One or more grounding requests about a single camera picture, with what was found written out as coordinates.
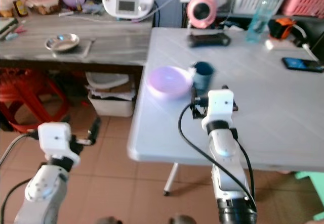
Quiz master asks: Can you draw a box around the orange and black device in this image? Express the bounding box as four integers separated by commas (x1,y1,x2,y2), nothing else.
268,18,297,40

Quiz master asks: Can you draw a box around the pink round desk fan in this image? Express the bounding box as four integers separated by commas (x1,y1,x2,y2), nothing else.
186,0,218,30

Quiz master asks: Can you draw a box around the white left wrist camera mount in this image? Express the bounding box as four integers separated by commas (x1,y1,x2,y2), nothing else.
38,122,81,167

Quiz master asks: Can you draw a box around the white kitchen appliance with display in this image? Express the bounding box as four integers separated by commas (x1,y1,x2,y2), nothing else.
100,0,157,20

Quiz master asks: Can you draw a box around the dark blue cup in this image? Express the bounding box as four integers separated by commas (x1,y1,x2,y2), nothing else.
192,61,215,93

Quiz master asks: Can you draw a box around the black smartphone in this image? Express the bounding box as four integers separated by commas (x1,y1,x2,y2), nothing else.
282,57,324,74

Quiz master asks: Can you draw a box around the white flat charger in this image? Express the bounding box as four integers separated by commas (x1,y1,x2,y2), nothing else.
265,38,297,51

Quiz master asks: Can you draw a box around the black oblong case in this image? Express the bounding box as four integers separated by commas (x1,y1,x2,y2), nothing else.
187,32,230,49

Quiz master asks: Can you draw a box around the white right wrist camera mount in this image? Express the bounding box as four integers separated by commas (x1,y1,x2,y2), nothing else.
205,88,236,128

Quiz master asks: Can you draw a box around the clear blue water bottle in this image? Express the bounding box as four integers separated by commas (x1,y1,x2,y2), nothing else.
246,0,279,44

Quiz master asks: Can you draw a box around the metal spoon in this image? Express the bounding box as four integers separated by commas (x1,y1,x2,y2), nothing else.
83,39,96,58

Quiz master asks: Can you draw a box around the brown woven basket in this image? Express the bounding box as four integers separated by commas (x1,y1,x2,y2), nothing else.
28,0,62,15

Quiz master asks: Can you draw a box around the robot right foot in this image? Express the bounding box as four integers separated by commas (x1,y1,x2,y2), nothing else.
170,214,198,224

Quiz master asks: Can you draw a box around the dark flat tray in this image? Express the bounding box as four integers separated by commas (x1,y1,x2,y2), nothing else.
0,18,17,40

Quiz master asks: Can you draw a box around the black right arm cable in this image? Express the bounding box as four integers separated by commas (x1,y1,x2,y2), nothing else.
178,103,258,212

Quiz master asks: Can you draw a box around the green plastic stool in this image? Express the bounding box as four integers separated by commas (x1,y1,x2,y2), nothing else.
295,171,324,195

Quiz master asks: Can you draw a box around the white storage box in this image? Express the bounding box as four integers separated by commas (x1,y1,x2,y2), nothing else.
87,95,135,118

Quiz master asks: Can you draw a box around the grey left arm cable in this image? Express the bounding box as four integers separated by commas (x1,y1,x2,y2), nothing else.
0,132,39,166

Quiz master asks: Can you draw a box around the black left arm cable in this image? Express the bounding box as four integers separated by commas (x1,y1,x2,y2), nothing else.
2,178,34,224

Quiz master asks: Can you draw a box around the pink pen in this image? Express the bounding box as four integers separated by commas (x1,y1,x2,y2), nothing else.
13,26,31,37

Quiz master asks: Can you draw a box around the pink plastic basket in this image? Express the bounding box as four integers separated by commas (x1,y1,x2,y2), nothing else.
281,0,324,18

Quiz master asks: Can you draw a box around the purple plastic bowl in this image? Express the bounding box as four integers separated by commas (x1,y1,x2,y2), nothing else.
146,66,194,101

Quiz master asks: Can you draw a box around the white round lid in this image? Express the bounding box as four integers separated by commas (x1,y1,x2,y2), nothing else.
85,72,130,91

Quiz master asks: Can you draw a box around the red plastic stool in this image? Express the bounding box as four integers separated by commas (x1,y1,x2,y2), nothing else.
0,69,59,134

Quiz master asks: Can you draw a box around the yellow sauce bottle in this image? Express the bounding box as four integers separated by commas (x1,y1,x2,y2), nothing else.
14,0,29,17

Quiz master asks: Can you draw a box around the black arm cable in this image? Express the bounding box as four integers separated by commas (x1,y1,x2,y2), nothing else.
178,103,258,212
2,178,34,224

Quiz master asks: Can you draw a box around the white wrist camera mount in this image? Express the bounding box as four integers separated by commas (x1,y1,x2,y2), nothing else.
38,122,81,167
205,88,236,128

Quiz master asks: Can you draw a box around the white table leg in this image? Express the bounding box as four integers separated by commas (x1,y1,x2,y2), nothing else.
163,162,181,197

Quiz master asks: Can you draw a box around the shiny metal plate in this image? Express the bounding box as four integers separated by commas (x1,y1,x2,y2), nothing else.
45,33,81,53

